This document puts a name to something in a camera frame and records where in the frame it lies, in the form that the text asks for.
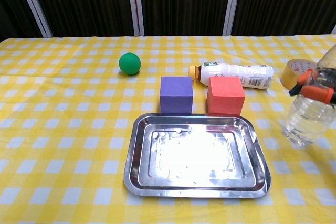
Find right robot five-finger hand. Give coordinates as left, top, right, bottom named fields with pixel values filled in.
left=288, top=68, right=336, bottom=106

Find transparent plastic bottle green cap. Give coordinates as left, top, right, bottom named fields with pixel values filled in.
left=281, top=45, right=336, bottom=149

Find white drink bottle orange cap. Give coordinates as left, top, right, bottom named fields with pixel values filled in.
left=188, top=61, right=274, bottom=90

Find shiny metal tray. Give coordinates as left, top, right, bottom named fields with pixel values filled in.
left=123, top=113, right=272, bottom=199

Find clear packing tape roll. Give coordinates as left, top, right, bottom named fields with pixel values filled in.
left=280, top=59, right=319, bottom=90

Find red foam cube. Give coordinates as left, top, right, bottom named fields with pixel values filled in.
left=206, top=77, right=246, bottom=116

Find purple foam cube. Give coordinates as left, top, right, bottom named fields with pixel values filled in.
left=160, top=76, right=194, bottom=114

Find green ball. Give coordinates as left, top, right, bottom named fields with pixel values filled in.
left=118, top=52, right=142, bottom=76

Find yellow white checkered tablecloth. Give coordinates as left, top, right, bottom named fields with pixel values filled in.
left=0, top=34, right=336, bottom=224

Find white aluminium frame post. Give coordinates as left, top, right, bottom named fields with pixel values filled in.
left=223, top=0, right=244, bottom=37
left=125, top=0, right=145, bottom=37
left=14, top=0, right=54, bottom=38

